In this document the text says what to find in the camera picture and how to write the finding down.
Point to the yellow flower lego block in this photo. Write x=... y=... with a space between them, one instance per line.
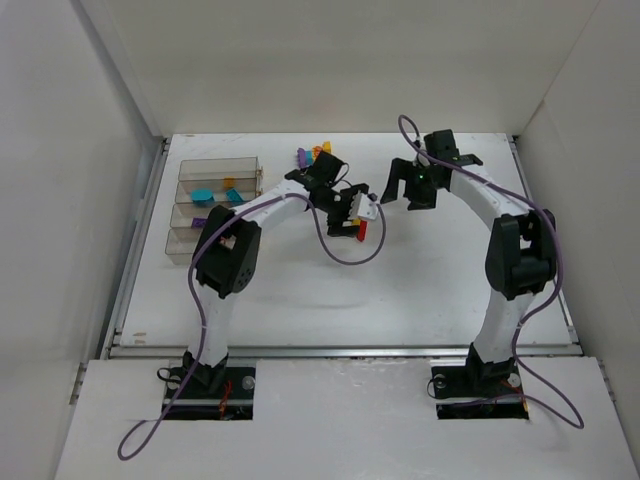
x=324 y=147

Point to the purple lego block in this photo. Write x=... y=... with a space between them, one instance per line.
x=304 y=157

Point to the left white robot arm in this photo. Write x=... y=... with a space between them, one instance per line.
x=225 y=259

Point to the teal lego block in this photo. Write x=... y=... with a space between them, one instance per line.
x=234 y=197
x=202 y=197

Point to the clear compartment organizer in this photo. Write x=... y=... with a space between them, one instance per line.
x=207 y=173

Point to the aluminium rail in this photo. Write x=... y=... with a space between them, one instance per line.
x=275 y=352

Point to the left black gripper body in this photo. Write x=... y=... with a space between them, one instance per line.
x=338 y=209

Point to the red lego block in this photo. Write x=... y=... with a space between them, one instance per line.
x=362 y=231

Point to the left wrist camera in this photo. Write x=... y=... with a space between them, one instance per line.
x=364 y=208

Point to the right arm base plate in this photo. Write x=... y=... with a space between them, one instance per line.
x=460 y=394

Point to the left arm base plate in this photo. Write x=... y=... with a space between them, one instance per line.
x=229 y=398

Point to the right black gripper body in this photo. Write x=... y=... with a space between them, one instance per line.
x=415 y=181

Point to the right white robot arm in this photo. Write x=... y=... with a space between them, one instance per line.
x=521 y=258

